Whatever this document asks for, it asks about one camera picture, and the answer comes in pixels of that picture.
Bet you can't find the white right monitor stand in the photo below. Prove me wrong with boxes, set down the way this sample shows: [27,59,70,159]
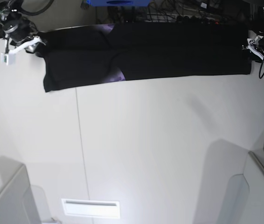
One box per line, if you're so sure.
[217,152,264,224]

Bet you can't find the robot-right gripper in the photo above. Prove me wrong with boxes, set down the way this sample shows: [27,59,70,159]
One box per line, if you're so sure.
[3,20,38,46]

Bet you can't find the black power strip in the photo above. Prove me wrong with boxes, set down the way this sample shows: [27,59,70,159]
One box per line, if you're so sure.
[175,15,220,25]

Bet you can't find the white left monitor stand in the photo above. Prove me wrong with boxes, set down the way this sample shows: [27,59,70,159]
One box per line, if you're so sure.
[0,163,42,224]

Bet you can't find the white monitor stand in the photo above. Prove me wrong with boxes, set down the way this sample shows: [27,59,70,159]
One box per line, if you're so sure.
[0,163,42,224]
[217,152,264,224]

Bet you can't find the blue plastic bin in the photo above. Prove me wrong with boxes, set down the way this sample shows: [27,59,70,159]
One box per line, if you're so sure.
[86,0,151,7]

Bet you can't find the black T-shirt with print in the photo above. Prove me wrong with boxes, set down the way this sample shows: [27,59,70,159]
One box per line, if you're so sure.
[36,22,251,92]

